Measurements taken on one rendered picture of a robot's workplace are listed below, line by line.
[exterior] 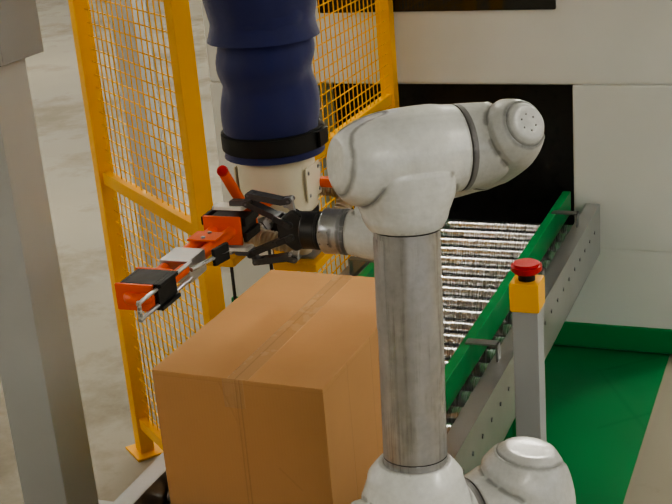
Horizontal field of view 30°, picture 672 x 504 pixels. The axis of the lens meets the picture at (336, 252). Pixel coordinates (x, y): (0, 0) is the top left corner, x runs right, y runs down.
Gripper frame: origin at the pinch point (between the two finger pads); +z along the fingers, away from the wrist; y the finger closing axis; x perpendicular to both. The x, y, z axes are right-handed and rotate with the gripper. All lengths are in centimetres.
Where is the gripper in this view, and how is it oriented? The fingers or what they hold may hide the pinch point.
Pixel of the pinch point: (229, 226)
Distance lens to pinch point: 253.9
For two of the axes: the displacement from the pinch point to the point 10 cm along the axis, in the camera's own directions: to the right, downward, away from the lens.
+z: -9.3, -0.5, 3.6
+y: 0.8, 9.4, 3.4
